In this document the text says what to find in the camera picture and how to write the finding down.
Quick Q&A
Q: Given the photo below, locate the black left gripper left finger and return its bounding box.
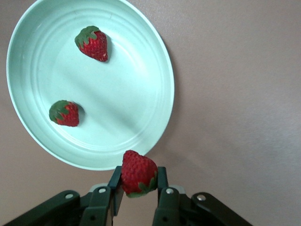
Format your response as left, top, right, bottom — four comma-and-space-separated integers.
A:
3, 165, 125, 226

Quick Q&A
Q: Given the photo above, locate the light green round plate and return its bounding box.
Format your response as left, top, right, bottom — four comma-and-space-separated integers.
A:
6, 0, 176, 171

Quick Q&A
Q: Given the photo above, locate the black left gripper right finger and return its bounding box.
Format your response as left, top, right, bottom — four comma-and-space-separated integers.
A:
152, 166, 253, 226

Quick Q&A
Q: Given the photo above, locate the red strawberry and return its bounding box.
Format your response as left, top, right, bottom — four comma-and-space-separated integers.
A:
120, 150, 159, 198
74, 25, 109, 63
48, 100, 80, 128

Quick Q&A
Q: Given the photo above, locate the brown table mat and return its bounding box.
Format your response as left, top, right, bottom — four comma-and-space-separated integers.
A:
0, 0, 301, 226

